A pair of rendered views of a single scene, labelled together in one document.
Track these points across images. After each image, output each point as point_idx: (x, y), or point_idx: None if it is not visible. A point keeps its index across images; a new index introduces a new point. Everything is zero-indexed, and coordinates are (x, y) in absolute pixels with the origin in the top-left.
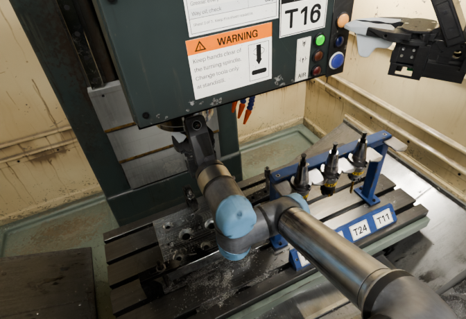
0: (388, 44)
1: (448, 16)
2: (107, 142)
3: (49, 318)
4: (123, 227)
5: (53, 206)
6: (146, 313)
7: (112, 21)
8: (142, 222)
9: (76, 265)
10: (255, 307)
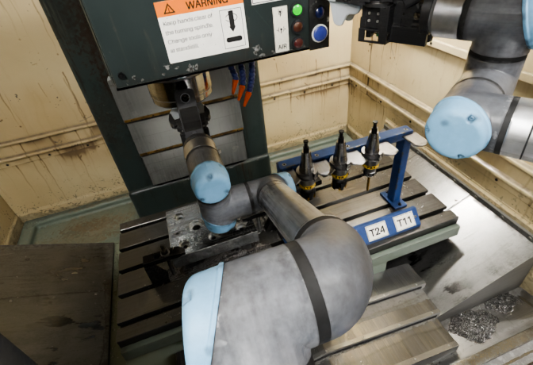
0: (357, 9)
1: None
2: (128, 134)
3: (65, 303)
4: (139, 219)
5: (83, 203)
6: (149, 297)
7: None
8: (159, 216)
9: (97, 259)
10: None
